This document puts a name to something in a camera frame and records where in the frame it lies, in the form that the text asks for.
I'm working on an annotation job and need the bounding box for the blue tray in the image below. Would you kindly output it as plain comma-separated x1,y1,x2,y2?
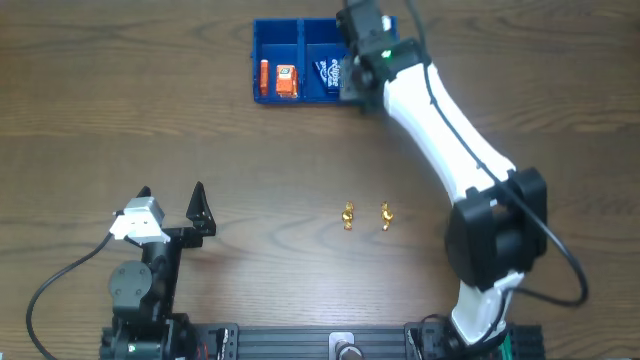
252,16,401,106

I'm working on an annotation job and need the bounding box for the wide orange candy box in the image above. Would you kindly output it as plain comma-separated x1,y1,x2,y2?
275,63,300,99

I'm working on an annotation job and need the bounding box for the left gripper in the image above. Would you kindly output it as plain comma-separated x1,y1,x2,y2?
136,181,217,247

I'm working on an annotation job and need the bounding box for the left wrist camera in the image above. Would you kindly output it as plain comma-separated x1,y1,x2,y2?
108,196,172,246

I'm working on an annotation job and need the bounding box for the mounting rail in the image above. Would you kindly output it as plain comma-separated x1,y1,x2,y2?
99,322,544,360

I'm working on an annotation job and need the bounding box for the blue candy pack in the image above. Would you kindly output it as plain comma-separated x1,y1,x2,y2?
325,57,347,95
312,59,330,86

